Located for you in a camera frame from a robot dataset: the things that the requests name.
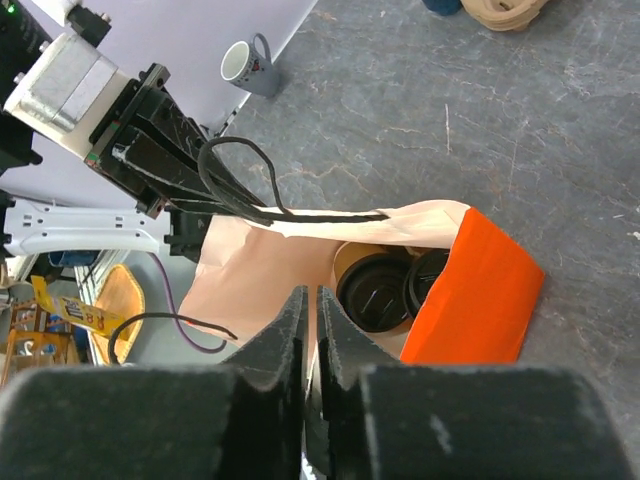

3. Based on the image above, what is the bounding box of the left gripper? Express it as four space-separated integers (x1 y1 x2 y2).
85 63 264 218

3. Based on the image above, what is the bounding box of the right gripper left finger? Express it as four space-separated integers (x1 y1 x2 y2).
1 287 308 479

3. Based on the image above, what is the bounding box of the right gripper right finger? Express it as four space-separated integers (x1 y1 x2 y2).
317 287 634 479

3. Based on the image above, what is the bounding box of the black cup lid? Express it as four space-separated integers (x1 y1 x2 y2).
335 252 416 334
404 249 450 319

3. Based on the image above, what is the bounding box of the orange paper bag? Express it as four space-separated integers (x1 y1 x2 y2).
107 135 546 369

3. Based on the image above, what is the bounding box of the brown paper cup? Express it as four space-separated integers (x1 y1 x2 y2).
332 241 416 334

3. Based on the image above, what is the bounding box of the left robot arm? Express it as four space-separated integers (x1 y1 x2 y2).
1 1 263 260

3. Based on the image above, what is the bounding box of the small white grey cup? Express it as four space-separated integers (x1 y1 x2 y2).
220 33 281 98

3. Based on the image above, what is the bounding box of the yellow printed box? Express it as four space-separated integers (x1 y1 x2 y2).
31 276 125 336

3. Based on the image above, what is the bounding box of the dark blue mug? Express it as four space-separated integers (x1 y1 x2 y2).
423 0 462 16

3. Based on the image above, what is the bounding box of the cardboard cup carrier stack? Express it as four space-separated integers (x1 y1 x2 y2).
461 0 548 32

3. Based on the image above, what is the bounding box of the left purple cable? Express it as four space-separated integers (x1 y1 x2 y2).
147 252 229 354

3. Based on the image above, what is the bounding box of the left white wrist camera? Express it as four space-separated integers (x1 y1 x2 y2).
3 33 132 159

